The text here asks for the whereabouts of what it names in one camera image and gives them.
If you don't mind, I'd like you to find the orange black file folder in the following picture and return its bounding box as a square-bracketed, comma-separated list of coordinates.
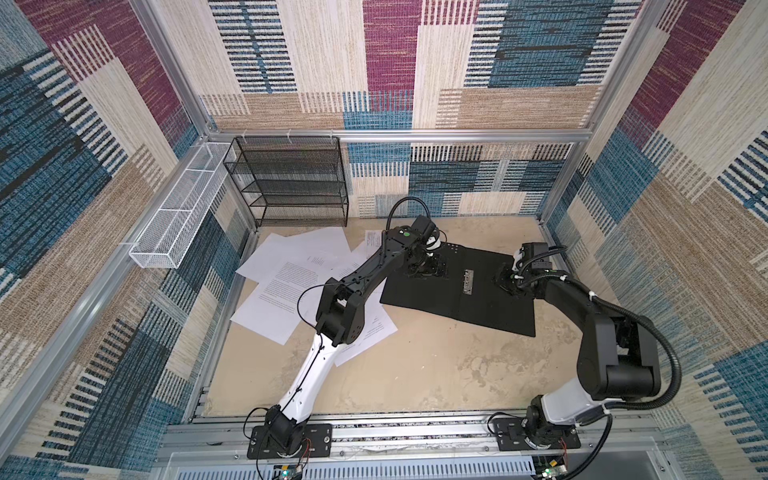
[381, 243, 536, 337]

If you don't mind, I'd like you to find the diagram drawing paper sheet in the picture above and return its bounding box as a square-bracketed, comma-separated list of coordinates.
[352, 230, 382, 261]

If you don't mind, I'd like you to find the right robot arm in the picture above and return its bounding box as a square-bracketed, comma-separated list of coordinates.
[495, 242, 681, 449]

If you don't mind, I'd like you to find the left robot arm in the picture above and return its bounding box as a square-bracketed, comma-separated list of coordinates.
[251, 196, 439, 456]

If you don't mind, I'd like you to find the silver folder clip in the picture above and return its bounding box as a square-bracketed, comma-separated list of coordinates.
[462, 269, 474, 295]

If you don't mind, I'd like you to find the right text paper sheet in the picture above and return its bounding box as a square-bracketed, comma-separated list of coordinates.
[297, 282, 397, 366]

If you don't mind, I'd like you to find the large front text sheet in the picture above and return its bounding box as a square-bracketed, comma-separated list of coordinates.
[231, 252, 349, 345]

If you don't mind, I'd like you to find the blank white paper sheet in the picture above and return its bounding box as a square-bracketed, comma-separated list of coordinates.
[237, 227, 351, 283]

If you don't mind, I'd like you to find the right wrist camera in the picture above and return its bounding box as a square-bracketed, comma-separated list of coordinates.
[517, 242, 549, 267]

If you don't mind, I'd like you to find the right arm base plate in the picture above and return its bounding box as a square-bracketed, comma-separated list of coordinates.
[488, 415, 581, 452]

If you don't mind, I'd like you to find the black wire mesh shelf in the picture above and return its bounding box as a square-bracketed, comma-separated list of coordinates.
[223, 136, 349, 227]

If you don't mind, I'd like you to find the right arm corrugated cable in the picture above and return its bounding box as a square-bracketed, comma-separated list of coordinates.
[527, 272, 683, 480]

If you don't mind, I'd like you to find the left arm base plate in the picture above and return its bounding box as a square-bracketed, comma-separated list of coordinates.
[247, 423, 333, 460]

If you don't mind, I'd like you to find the white wire mesh basket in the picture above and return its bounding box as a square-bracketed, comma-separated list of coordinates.
[129, 142, 229, 269]

